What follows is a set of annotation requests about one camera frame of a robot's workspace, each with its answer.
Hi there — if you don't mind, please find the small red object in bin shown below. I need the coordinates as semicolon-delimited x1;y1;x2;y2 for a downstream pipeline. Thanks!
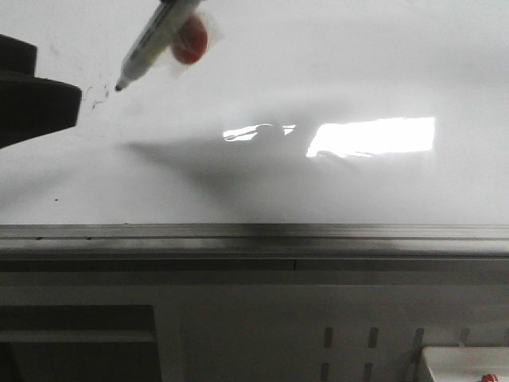
480;373;499;382

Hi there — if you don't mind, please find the white whiteboard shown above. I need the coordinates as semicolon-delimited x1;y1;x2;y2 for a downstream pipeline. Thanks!
1;1;508;224

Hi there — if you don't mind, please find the grey metal whiteboard frame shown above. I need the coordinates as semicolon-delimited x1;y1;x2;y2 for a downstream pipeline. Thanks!
1;224;508;271

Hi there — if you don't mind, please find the white whiteboard marker pen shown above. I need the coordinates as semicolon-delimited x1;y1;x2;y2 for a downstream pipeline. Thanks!
115;0;201;92

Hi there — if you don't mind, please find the white slotted pegboard panel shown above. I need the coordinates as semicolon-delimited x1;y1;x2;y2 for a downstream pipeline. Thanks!
153;284;508;381

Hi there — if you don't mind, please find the red magnet taped to marker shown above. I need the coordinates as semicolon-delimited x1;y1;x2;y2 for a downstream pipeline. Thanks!
157;10;224;80

